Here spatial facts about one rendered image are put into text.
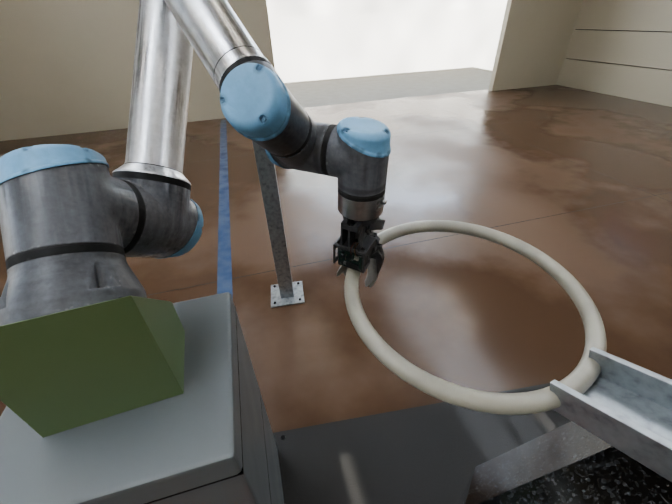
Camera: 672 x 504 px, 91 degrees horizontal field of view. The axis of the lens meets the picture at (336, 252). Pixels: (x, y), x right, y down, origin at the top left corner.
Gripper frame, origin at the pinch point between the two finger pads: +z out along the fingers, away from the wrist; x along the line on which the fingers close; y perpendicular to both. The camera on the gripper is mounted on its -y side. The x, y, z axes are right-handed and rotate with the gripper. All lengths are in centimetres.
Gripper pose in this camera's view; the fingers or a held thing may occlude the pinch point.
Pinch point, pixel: (360, 276)
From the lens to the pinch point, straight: 80.2
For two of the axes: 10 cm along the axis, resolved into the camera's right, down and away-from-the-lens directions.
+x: 8.9, 3.0, -3.6
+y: -4.6, 5.7, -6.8
